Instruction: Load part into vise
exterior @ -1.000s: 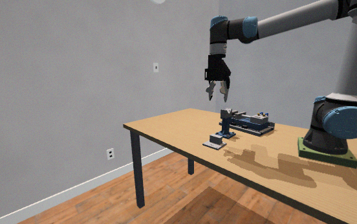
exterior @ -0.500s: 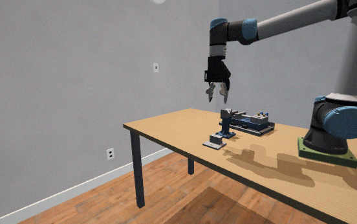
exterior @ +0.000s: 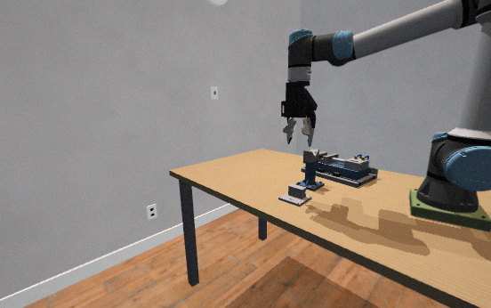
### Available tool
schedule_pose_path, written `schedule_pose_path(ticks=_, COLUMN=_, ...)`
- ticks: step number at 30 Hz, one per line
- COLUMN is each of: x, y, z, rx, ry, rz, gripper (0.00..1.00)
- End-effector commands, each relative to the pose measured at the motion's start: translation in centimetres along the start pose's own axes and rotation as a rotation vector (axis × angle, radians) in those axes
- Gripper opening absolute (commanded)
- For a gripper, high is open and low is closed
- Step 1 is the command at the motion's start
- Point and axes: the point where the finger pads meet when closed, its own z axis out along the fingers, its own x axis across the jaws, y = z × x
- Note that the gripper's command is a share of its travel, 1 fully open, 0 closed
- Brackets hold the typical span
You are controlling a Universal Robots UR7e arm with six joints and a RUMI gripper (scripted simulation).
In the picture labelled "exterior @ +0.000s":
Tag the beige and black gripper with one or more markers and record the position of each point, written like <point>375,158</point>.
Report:
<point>297,106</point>

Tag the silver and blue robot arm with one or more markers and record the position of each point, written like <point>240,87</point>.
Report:
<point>466,160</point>

